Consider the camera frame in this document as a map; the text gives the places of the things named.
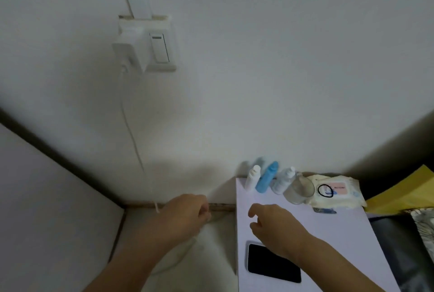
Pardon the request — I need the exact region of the person's left hand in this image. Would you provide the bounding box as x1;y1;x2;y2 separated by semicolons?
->
159;194;212;247

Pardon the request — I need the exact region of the person's right hand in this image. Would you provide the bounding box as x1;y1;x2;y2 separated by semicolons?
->
248;203;308;262

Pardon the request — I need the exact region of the white charging cable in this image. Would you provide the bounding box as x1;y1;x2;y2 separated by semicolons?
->
119;63;211;276

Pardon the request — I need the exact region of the person's right forearm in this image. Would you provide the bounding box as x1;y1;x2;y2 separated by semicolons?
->
291;234;386;292

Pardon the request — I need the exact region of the person's left forearm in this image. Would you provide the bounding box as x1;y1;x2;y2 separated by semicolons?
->
83;231;178;292

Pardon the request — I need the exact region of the black smartphone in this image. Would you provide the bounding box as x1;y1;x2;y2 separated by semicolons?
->
247;243;302;284

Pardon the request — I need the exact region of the small white bottle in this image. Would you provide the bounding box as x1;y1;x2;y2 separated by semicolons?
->
244;165;261;192

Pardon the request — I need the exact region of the blue plastic bottle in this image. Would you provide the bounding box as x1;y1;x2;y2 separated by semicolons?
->
255;161;279;194

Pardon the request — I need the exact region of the clear bottle with white cap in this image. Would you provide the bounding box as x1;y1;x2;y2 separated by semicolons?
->
271;167;296;195

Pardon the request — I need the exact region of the clear drinking glass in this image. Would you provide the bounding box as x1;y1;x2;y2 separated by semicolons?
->
283;172;316;205

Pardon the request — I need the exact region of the wet wipes pack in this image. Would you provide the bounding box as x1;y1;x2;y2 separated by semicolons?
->
305;175;367;209

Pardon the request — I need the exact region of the black fabric bag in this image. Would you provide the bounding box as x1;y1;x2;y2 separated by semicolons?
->
369;214;434;292

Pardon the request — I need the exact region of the yellow paper bag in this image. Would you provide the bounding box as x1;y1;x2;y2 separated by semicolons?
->
364;165;434;215

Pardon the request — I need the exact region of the black and white patterned cloth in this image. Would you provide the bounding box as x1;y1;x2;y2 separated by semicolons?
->
411;208;434;253

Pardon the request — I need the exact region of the white charger adapter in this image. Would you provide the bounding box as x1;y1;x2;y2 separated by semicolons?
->
112;28;152;73

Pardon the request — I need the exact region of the white wall switch plate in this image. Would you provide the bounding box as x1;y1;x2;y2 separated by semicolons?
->
118;15;177;73

